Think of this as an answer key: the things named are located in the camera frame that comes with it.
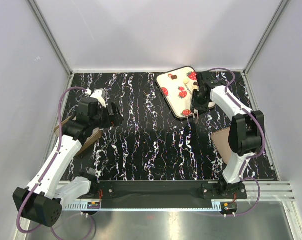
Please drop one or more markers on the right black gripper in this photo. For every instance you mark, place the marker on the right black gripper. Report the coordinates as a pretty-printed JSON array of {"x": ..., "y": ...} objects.
[{"x": 202, "y": 108}]

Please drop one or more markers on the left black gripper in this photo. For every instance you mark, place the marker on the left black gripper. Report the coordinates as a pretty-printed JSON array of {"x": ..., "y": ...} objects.
[{"x": 116, "y": 121}]

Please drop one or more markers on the metal tongs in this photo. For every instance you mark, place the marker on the metal tongs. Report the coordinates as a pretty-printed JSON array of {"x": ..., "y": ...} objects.
[{"x": 194, "y": 111}]

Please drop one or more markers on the round white chocolate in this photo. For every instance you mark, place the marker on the round white chocolate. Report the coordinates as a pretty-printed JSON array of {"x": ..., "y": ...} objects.
[{"x": 185, "y": 80}]

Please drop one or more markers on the dark square chocolate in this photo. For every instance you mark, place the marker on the dark square chocolate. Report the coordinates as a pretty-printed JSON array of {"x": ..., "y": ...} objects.
[{"x": 173, "y": 77}]

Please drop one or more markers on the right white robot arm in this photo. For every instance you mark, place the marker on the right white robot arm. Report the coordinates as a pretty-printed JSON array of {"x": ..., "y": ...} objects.
[{"x": 246, "y": 137}]

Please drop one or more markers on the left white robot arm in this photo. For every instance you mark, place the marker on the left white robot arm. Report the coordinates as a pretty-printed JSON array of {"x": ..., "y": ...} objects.
[{"x": 41, "y": 201}]

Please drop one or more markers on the strawberry print tray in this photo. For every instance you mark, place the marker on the strawberry print tray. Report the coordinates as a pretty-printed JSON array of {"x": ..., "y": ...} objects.
[{"x": 177, "y": 94}]

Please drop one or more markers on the gold tin box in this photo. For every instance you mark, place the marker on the gold tin box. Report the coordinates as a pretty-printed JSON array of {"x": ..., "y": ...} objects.
[{"x": 96, "y": 134}]

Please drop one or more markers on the rose gold tin lid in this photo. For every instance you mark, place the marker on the rose gold tin lid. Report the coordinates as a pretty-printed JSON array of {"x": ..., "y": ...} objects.
[{"x": 220, "y": 140}]

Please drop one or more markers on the left controller board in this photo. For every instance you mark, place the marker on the left controller board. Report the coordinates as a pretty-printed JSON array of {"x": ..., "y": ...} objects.
[{"x": 93, "y": 205}]

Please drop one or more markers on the controller board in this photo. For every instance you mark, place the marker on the controller board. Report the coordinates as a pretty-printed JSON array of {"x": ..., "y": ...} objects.
[
  {"x": 229, "y": 207},
  {"x": 93, "y": 205}
]

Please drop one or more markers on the right controller board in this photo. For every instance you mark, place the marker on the right controller board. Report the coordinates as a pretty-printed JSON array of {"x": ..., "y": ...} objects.
[{"x": 229, "y": 207}]

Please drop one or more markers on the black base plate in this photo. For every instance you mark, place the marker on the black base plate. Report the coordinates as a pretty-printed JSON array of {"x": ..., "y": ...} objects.
[{"x": 151, "y": 195}]

